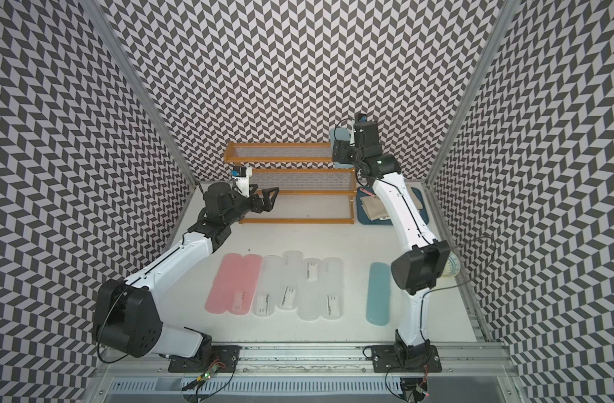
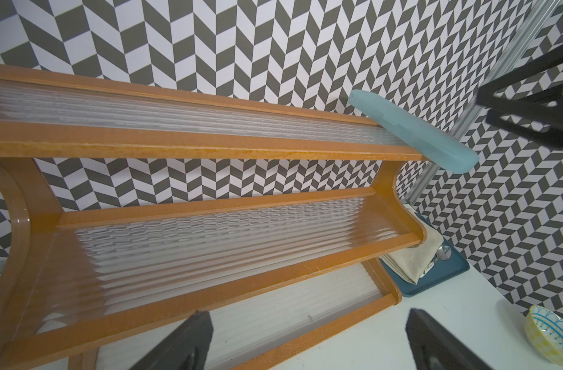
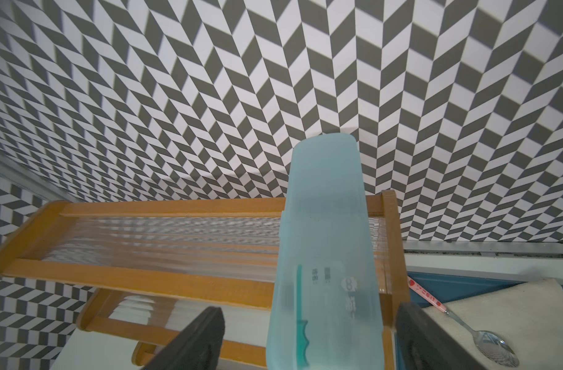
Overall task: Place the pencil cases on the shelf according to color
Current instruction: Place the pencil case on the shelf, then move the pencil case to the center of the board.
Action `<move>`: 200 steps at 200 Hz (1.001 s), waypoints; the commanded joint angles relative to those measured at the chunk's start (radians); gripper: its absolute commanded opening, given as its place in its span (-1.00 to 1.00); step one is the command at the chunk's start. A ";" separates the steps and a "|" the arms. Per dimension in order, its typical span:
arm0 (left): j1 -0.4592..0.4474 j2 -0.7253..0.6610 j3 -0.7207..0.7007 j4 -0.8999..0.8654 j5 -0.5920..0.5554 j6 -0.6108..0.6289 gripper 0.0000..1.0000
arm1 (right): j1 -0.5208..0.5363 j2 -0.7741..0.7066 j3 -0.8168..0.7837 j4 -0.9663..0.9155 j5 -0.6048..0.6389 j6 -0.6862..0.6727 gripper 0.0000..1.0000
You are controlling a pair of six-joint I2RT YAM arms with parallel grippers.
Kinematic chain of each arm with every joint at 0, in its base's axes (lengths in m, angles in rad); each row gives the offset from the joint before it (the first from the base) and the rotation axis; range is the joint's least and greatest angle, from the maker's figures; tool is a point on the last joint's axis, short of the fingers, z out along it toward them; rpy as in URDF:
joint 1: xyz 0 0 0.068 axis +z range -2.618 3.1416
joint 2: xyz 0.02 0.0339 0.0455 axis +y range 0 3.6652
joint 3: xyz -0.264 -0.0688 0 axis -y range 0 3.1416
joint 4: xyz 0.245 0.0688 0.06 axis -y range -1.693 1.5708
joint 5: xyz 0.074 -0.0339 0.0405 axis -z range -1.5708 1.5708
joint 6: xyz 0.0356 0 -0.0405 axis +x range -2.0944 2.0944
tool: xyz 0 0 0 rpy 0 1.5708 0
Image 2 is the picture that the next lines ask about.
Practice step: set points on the metal spoon on tray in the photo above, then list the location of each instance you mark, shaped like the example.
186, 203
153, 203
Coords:
443, 254

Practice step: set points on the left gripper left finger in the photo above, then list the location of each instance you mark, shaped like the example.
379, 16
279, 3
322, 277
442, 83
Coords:
185, 348

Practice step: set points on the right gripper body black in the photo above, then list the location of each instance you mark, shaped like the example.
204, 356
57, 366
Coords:
545, 107

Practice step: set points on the beige folded cloth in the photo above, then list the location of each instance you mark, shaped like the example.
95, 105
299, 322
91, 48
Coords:
410, 263

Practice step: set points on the yellow patterned bowl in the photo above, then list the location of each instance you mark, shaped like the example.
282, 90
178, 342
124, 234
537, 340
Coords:
544, 332

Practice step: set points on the teal pencil case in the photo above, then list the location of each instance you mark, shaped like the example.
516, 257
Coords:
434, 144

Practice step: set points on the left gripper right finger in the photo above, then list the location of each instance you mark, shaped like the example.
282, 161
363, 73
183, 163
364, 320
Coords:
434, 347

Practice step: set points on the dark teal tray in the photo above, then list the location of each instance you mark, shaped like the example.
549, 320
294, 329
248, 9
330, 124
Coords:
443, 271

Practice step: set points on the wooden three-tier shelf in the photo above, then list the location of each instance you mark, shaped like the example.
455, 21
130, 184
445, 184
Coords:
75, 281

